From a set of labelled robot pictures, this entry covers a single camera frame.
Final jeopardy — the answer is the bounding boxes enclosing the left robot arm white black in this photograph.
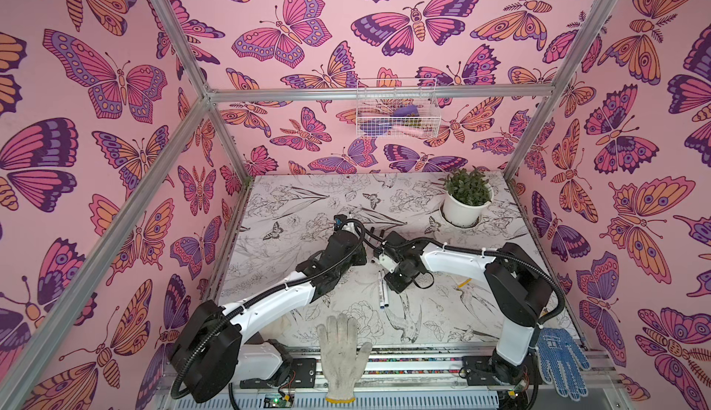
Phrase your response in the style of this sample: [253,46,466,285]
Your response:
[168,219,367,404]

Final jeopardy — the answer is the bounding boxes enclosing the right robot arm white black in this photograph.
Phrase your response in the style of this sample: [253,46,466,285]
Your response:
[374,231,566,386]

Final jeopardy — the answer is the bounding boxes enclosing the white glove on table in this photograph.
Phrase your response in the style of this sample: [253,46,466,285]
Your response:
[457,279,472,291]

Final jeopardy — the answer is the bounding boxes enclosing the white potted green plant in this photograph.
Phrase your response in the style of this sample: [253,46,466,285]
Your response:
[442,169,494,229]

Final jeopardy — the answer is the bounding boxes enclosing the white glove front centre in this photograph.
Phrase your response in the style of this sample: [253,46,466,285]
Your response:
[317,313,372,404]

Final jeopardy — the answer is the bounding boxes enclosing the green circuit board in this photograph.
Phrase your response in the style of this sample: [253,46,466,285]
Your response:
[263,393,294,409]

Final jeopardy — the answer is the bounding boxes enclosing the blue dotted glove right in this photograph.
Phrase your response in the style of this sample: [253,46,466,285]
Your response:
[536,328,591,402]

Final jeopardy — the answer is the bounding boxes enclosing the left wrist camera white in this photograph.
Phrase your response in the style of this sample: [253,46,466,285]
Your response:
[333,214,348,231]

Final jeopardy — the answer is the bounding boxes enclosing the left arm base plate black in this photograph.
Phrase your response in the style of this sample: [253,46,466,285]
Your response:
[239,358,317,390]

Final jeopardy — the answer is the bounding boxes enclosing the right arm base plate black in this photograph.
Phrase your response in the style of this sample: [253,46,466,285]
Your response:
[459,356,507,386]

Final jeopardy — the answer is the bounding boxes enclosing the white wire basket on wall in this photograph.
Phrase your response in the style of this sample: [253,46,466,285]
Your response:
[354,78,442,141]

